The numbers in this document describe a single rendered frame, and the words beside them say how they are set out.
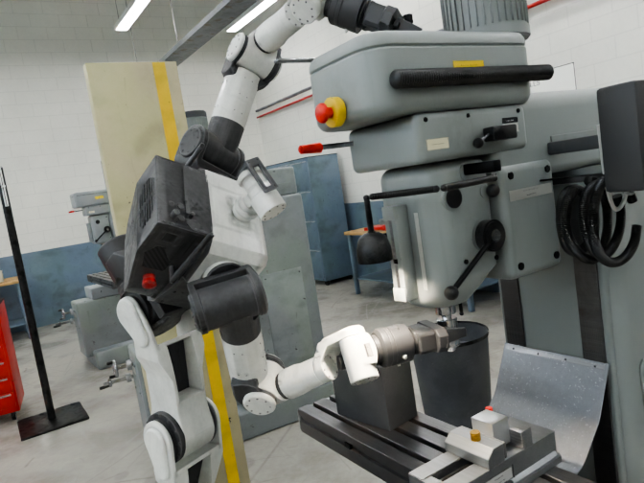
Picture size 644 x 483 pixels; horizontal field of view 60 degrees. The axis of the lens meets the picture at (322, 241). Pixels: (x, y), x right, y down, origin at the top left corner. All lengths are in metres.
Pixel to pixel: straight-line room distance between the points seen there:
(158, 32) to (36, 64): 2.12
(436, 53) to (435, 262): 0.42
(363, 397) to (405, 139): 0.81
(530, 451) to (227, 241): 0.81
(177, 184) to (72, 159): 8.87
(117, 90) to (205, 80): 8.21
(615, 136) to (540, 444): 0.68
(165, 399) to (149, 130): 1.54
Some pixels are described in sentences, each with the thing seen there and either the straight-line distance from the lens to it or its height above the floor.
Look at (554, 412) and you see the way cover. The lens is 1.64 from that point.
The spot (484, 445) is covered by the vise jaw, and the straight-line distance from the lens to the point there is 1.31.
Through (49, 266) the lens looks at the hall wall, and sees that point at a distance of 10.00.
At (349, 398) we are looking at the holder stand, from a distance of 1.72.
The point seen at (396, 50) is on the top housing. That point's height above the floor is 1.85.
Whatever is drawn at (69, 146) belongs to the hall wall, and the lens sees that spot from 10.14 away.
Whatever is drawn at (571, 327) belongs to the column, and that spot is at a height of 1.15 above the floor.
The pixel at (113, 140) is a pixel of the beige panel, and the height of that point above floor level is 1.95.
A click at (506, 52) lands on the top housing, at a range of 1.34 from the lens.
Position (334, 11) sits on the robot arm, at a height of 1.99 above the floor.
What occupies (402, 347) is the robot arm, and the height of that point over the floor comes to 1.24.
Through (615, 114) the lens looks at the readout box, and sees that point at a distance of 1.25.
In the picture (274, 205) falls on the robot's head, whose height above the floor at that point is 1.59.
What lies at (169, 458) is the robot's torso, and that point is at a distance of 1.61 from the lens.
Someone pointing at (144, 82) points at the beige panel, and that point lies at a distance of 2.84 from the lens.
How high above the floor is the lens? 1.63
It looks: 6 degrees down
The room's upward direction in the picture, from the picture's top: 9 degrees counter-clockwise
